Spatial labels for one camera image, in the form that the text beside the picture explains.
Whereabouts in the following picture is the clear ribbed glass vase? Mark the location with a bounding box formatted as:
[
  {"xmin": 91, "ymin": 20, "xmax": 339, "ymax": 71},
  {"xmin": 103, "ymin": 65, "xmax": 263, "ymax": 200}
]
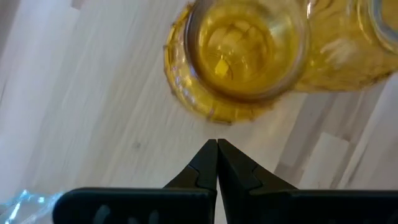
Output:
[{"xmin": 0, "ymin": 189, "xmax": 65, "ymax": 224}]

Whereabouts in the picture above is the yellow ribbed wide-mouth vase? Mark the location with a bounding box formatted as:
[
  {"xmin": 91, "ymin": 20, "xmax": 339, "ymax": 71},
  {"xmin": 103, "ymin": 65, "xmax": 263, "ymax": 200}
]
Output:
[{"xmin": 295, "ymin": 0, "xmax": 398, "ymax": 93}]

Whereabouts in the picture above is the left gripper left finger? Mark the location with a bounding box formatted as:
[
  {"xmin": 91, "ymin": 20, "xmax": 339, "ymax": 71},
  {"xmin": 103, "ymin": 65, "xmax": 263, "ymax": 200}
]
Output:
[{"xmin": 52, "ymin": 138, "xmax": 218, "ymax": 224}]

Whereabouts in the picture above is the yellow glass vase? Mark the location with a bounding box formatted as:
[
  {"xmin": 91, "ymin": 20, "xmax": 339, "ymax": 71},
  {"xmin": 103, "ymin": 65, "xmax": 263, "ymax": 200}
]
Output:
[{"xmin": 163, "ymin": 0, "xmax": 312, "ymax": 125}]

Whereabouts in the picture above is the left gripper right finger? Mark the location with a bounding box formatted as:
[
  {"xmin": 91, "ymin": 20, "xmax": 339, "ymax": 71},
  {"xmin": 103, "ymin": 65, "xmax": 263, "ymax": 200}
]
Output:
[{"xmin": 218, "ymin": 138, "xmax": 398, "ymax": 224}]

